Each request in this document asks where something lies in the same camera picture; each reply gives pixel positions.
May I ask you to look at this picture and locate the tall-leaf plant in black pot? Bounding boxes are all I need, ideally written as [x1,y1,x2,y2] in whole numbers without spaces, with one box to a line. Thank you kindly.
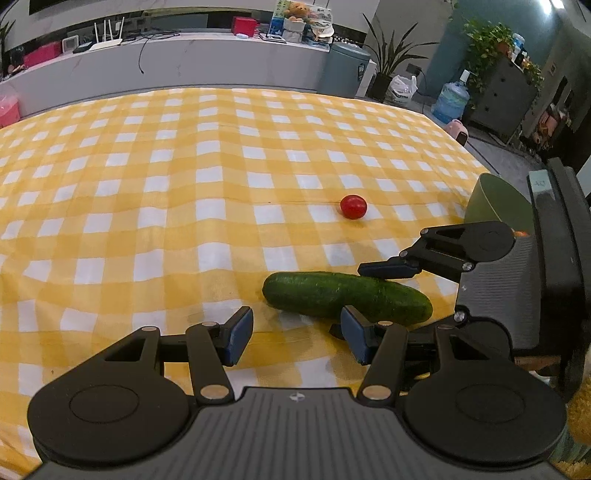
[362,14,439,103]

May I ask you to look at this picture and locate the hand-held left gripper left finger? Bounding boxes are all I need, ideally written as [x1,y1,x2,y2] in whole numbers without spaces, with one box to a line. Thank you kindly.
[104,305,254,407]

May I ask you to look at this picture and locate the leafy ivy plant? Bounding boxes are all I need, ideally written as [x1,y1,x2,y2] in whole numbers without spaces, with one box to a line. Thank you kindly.
[462,18,546,93]

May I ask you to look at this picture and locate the pink basket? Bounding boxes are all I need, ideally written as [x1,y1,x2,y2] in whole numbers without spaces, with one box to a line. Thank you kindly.
[0,90,21,127]

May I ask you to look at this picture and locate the gift basket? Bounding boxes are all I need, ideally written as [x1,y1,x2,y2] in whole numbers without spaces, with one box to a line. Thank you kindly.
[272,0,335,44]

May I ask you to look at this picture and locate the green cucumber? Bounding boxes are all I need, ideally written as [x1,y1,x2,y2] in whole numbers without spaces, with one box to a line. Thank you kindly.
[262,271,434,326]

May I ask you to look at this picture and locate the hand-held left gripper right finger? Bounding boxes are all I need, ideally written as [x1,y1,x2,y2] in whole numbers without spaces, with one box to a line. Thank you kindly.
[340,305,509,407]

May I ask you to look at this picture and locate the pink box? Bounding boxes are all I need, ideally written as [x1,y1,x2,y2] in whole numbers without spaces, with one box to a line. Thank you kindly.
[22,41,62,69]

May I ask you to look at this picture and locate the grey-blue trash can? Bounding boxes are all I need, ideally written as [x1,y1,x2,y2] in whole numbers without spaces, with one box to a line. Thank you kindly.
[318,42,372,97]

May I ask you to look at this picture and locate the grey cabinet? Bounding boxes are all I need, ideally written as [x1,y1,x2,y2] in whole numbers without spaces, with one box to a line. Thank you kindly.
[471,55,539,144]

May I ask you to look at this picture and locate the green bowl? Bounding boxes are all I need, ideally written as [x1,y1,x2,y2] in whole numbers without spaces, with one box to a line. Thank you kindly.
[464,173,534,232]

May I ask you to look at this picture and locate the white plastic bag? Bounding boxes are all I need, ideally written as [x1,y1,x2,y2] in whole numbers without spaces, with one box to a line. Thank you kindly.
[384,74,419,108]

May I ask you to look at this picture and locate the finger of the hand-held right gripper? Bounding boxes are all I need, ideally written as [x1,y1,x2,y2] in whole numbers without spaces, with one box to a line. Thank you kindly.
[358,223,483,280]
[329,309,467,345]

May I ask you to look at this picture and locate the yellow checkered tablecloth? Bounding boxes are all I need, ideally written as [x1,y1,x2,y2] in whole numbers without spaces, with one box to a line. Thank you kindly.
[0,85,591,467]

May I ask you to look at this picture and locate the red cherry tomato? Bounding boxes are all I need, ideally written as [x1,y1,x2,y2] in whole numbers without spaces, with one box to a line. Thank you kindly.
[340,194,368,220]

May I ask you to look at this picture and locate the black hanging cable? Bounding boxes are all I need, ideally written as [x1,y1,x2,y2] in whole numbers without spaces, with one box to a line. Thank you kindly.
[137,34,154,75]

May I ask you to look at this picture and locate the blue water jug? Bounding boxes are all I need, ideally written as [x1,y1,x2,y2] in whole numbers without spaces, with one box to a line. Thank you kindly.
[431,69,471,124]

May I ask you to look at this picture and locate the small pink heater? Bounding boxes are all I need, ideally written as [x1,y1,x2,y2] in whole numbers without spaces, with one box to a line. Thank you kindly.
[445,119,469,147]

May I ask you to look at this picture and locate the white router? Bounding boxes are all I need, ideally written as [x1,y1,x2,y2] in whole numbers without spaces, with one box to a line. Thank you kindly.
[88,17,126,49]

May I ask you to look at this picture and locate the black wall television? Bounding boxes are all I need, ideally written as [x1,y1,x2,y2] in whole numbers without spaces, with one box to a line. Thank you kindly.
[28,0,144,16]

